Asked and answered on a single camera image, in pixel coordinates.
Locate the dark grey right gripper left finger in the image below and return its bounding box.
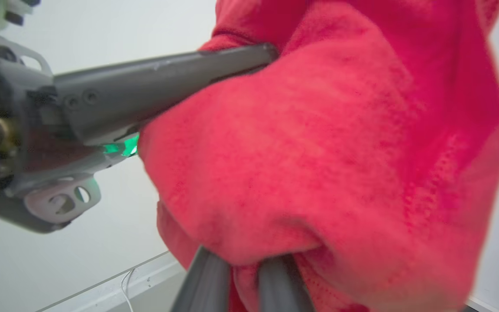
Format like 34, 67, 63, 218
170, 245, 232, 312

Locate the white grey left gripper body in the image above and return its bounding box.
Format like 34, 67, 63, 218
0, 32, 140, 234

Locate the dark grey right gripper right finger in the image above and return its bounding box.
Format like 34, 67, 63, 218
257, 255, 316, 312

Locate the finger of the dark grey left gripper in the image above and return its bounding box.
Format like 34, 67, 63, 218
54, 42, 279, 146

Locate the red jersey with white trim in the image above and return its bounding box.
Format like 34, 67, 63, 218
138, 0, 499, 312

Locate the thin white cable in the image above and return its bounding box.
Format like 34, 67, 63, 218
121, 268, 136, 312

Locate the white wall baseboard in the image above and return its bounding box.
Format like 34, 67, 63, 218
35, 250, 188, 312

